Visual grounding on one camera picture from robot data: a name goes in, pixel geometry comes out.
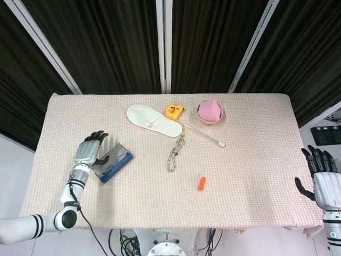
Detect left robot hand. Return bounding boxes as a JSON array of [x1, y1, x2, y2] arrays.
[[74, 130, 110, 168]]

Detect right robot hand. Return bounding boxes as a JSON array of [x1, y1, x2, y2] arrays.
[[294, 145, 341, 211]]

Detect blue glasses case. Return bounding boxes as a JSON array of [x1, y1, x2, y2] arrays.
[[92, 142, 133, 184]]

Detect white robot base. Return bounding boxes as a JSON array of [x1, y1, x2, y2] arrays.
[[133, 228, 206, 256]]

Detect table with beige tablecloth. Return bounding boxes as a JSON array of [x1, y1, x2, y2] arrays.
[[18, 92, 324, 237]]

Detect black device with buttons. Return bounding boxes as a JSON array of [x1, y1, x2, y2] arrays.
[[310, 124, 341, 146]]

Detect white slipper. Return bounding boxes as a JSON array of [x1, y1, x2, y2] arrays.
[[126, 104, 183, 138]]

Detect yellow tape measure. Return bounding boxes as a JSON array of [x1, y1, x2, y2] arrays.
[[164, 105, 185, 120]]

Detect dark pleated curtain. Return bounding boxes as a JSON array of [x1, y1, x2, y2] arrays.
[[236, 0, 341, 129], [0, 0, 74, 151], [22, 0, 162, 94], [170, 0, 270, 94]]

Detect glass test tube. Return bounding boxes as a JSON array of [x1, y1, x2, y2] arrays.
[[183, 121, 226, 148]]

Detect beige bowl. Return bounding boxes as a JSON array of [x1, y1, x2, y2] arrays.
[[196, 100, 224, 125]]

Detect pink sponge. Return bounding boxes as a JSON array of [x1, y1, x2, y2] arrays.
[[198, 99, 223, 123]]

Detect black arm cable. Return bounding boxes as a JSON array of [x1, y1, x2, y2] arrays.
[[68, 173, 110, 256]]

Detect braided rope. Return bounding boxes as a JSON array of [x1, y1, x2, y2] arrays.
[[167, 119, 186, 173]]

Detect black floor cable bundle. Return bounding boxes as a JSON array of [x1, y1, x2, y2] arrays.
[[108, 228, 141, 256], [202, 228, 224, 256]]

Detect white frame post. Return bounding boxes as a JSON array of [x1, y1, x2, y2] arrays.
[[10, 0, 82, 94], [156, 0, 173, 94], [228, 0, 280, 93]]

